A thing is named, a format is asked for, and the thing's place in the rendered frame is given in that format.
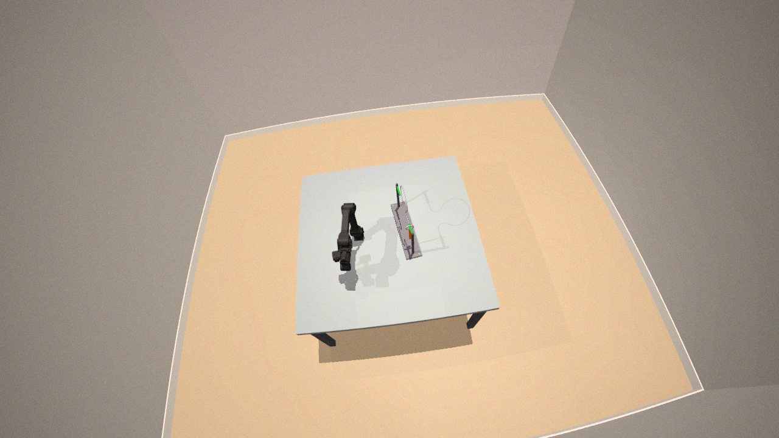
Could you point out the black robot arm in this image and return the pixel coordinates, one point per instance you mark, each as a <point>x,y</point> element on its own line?
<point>343,255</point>

